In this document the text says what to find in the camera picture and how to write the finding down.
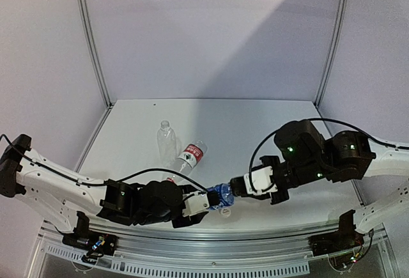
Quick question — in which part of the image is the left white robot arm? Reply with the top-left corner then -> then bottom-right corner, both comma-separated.
1,134 -> 210,249

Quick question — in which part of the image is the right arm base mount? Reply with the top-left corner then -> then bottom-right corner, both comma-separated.
308,210 -> 374,273

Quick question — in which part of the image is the aluminium front rail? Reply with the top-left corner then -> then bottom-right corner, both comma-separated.
25,217 -> 397,278

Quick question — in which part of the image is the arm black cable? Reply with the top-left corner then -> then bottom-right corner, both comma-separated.
0,134 -> 208,196
248,117 -> 409,196

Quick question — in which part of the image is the red label water bottle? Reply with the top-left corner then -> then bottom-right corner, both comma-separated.
168,139 -> 208,177

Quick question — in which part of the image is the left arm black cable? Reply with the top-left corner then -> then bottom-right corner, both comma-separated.
0,134 -> 208,196

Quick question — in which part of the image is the clear bottle green cap ring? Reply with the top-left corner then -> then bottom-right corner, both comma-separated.
156,120 -> 178,167

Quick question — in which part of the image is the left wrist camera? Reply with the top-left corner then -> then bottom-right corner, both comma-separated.
182,192 -> 220,217

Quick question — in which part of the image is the left aluminium frame post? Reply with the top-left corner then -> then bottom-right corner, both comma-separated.
77,0 -> 115,109

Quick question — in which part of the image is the aluminium frame post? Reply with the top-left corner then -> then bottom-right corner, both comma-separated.
77,0 -> 115,109
313,0 -> 348,109

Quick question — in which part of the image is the right aluminium frame post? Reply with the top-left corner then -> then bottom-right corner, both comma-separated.
313,0 -> 348,109

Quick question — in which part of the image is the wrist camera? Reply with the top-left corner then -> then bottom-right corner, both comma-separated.
229,166 -> 278,197
182,192 -> 220,217

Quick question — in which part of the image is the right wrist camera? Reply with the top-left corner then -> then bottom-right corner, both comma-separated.
229,166 -> 278,197

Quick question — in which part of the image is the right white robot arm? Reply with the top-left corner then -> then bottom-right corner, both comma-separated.
247,118 -> 408,204

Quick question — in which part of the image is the white bottle cap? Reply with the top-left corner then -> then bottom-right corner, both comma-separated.
219,207 -> 231,218

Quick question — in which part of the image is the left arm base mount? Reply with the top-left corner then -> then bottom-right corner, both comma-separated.
62,212 -> 118,265

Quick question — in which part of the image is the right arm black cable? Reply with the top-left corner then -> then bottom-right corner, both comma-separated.
248,117 -> 409,196

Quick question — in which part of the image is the blue label water bottle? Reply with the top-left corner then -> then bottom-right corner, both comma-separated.
207,183 -> 235,210

